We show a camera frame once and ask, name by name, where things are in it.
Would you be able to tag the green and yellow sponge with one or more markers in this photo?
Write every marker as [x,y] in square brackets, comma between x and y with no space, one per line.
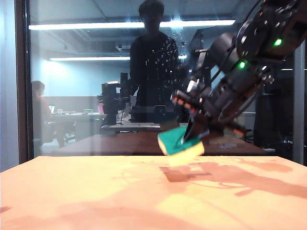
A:
[172,141]

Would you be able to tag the grey window frame post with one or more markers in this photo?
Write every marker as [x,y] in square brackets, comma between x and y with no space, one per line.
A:
[299,119]

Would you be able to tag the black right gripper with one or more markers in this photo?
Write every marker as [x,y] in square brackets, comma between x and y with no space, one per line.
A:
[230,95]

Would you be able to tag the dark brown window frame post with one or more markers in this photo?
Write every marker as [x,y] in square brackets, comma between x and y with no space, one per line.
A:
[22,95]

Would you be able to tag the large glass window pane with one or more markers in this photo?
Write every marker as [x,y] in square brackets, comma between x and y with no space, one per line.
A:
[84,79]

